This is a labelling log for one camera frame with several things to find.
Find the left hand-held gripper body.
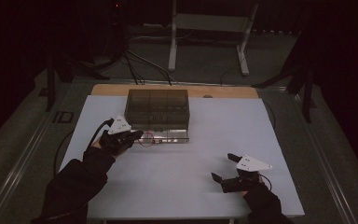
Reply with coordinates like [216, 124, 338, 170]
[99, 114, 137, 157]

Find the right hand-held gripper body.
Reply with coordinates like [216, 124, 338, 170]
[220, 154, 274, 194]

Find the red rubber band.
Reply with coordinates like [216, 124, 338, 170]
[137, 132, 157, 147]

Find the dark transparent drawer box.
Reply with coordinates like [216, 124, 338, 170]
[124, 89, 191, 132]

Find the person's right hand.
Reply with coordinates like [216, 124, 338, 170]
[241, 175, 266, 198]

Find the person's left hand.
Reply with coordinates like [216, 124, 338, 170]
[90, 130, 132, 160]

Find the wooden table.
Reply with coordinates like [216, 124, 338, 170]
[90, 83, 259, 100]

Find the white board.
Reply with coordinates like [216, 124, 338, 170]
[59, 94, 306, 220]

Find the black floor socket plate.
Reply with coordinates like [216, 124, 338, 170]
[52, 110, 75, 124]

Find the black tripod stand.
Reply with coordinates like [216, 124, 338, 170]
[251, 27, 320, 124]
[45, 46, 111, 112]

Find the white metal stand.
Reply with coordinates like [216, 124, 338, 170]
[167, 0, 259, 77]

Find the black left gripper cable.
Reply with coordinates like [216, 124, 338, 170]
[87, 118, 115, 150]

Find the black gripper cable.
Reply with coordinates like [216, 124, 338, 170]
[259, 175, 273, 191]
[87, 118, 115, 150]

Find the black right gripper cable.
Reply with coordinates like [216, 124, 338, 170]
[259, 175, 273, 191]

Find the black floor cable bundle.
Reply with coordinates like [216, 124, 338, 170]
[122, 49, 173, 87]

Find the curved black floor cable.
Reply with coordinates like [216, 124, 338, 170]
[53, 130, 76, 181]

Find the long aluminium rail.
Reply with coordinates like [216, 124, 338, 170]
[288, 92, 358, 224]
[0, 83, 73, 224]

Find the thin black floor cable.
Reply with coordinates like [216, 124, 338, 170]
[219, 66, 246, 87]

